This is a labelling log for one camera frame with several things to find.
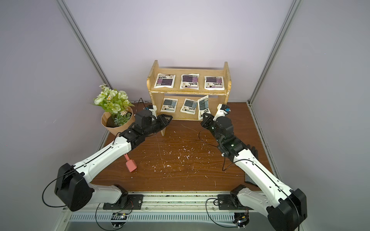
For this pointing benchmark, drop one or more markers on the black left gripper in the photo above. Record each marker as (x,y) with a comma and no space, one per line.
(162,121)

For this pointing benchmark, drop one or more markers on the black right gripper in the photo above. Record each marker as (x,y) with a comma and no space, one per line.
(209,121)

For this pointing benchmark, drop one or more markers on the blue coffee bag three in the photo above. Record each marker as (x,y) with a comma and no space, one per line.
(203,106)

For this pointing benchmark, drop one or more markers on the blue coffee bag one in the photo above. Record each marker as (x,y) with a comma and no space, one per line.
(169,105)

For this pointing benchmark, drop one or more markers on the blue coffee bag two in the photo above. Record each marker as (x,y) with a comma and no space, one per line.
(189,106)

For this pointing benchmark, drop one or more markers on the purple coffee bag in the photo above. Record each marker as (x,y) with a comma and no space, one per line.
(164,81)
(189,81)
(214,83)

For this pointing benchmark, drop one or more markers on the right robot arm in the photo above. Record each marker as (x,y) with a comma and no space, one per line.
(284,207)

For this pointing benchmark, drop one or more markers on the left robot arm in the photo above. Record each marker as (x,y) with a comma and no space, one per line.
(74,182)

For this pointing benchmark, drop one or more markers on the wooden two-tier shelf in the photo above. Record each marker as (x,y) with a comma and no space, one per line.
(216,97)

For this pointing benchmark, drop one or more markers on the beige paper plant pot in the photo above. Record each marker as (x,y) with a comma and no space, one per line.
(115,127)

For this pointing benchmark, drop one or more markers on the green artificial flower plant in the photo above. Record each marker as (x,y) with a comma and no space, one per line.
(116,102)

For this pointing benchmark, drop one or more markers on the pink small scoop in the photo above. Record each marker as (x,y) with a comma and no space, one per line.
(130,163)

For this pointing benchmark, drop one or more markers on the black work glove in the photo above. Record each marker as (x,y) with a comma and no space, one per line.
(253,150)

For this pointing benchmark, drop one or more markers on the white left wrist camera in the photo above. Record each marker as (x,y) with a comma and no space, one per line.
(153,109)

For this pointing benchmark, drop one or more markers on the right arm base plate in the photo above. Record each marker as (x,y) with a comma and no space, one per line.
(229,202)

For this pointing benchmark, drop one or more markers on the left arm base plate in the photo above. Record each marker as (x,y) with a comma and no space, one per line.
(127,201)

